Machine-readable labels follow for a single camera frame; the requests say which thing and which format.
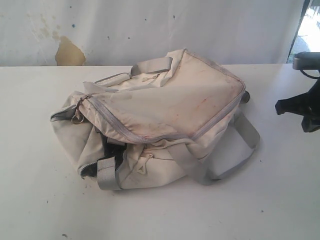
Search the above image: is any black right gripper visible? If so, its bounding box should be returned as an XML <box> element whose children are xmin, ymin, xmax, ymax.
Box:
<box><xmin>275</xmin><ymin>82</ymin><xmax>320</xmax><ymax>133</ymax></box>

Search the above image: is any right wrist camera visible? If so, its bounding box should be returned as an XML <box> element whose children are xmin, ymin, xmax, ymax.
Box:
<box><xmin>292</xmin><ymin>52</ymin><xmax>320</xmax><ymax>70</ymax></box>

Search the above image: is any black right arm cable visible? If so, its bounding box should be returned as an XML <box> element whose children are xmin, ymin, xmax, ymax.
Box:
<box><xmin>298</xmin><ymin>68</ymin><xmax>320</xmax><ymax>81</ymax></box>

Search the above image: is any white canvas duffel bag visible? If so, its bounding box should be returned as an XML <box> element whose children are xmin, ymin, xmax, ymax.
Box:
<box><xmin>50</xmin><ymin>49</ymin><xmax>261</xmax><ymax>190</ymax></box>

